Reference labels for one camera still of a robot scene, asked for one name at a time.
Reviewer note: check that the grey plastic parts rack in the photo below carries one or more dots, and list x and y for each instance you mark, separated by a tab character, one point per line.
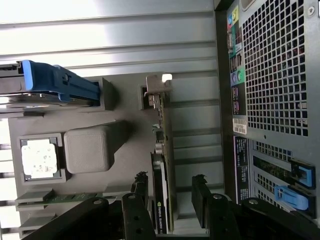
125	120

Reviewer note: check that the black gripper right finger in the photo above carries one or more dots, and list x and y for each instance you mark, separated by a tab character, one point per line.
220	220

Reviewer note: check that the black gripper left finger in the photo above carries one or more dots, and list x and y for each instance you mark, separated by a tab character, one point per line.
140	220

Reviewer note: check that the silver hard disk drive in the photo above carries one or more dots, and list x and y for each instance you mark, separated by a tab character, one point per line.
25	100

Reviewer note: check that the hard drive with blue caddy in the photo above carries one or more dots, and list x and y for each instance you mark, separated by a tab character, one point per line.
50	80

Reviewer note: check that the green RAM stick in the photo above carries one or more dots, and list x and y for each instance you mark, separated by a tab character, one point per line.
75	198

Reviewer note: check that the blue card retention clip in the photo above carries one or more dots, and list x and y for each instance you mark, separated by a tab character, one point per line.
290	197
306	172

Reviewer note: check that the silver CPU chip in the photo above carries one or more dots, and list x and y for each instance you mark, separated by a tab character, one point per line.
37	160

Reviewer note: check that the open black PC case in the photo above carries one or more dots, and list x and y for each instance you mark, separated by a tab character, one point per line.
275	75

